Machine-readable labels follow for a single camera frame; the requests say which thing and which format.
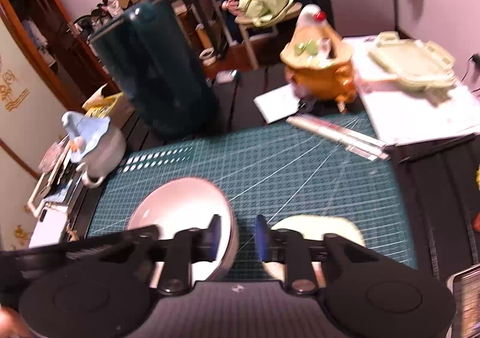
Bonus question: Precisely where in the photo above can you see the white ceramic bowl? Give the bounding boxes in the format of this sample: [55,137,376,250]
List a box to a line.
[127,177,239,282]

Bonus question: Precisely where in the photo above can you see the black smartphone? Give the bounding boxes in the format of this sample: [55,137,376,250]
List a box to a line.
[447,264,480,338]

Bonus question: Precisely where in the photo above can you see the white teapot blue lid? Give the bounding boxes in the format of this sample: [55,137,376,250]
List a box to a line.
[61,111,126,189]

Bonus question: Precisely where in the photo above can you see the orange teapot yellow lid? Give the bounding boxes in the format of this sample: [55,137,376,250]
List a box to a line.
[280,4,357,113]

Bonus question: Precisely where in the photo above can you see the beige loofah sponge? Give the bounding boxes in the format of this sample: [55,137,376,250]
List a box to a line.
[262,214,366,288]

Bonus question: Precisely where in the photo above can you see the green cutting mat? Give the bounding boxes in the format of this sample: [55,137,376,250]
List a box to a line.
[88,123,416,280]

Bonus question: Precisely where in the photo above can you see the wooden stool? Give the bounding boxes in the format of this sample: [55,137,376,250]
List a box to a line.
[235,2,303,70]

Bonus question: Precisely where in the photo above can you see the white paper stack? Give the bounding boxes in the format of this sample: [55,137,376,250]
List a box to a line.
[344,36,479,145]

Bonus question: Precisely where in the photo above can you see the light green container lids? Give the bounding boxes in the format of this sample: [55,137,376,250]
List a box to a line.
[368,32,457,106]

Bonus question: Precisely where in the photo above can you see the dark green suitcase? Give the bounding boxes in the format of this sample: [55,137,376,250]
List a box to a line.
[89,0,221,140]

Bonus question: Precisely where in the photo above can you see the green bag on stool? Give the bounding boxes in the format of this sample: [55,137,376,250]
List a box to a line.
[221,0,295,27]

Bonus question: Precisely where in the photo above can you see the small white notepad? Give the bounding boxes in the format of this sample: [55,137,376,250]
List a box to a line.
[253,84,300,124]

